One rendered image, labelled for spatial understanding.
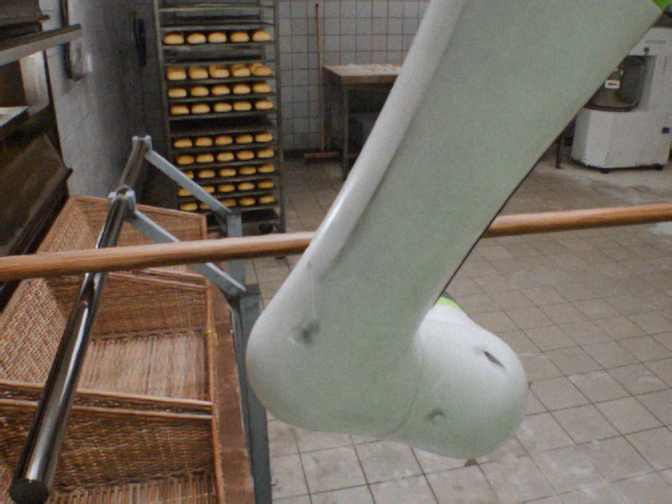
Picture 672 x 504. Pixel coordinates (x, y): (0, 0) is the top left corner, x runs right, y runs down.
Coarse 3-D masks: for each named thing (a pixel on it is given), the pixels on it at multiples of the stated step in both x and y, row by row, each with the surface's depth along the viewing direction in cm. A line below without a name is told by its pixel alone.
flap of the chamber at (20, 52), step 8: (72, 32) 175; (80, 32) 186; (40, 40) 138; (48, 40) 145; (56, 40) 153; (64, 40) 162; (72, 40) 173; (16, 48) 118; (24, 48) 123; (32, 48) 129; (40, 48) 136; (48, 48) 143; (0, 56) 107; (8, 56) 112; (16, 56) 117; (24, 56) 122; (0, 64) 107
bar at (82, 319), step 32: (128, 160) 129; (160, 160) 152; (128, 192) 108; (192, 192) 157; (224, 224) 164; (96, 288) 72; (224, 288) 118; (256, 288) 120; (256, 320) 121; (64, 352) 58; (64, 384) 54; (64, 416) 51; (256, 416) 130; (32, 448) 46; (256, 448) 134; (32, 480) 43; (256, 480) 138
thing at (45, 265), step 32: (512, 224) 84; (544, 224) 85; (576, 224) 86; (608, 224) 88; (640, 224) 90; (32, 256) 71; (64, 256) 72; (96, 256) 72; (128, 256) 73; (160, 256) 74; (192, 256) 75; (224, 256) 76; (256, 256) 77
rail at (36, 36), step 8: (80, 24) 189; (40, 32) 139; (48, 32) 146; (56, 32) 155; (64, 32) 164; (8, 40) 114; (16, 40) 119; (24, 40) 125; (32, 40) 131; (0, 48) 108; (8, 48) 113
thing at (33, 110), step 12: (36, 108) 189; (48, 108) 196; (12, 120) 171; (24, 120) 170; (36, 120) 181; (0, 132) 155; (12, 132) 156; (24, 132) 167; (0, 144) 146; (12, 144) 156; (0, 156) 146
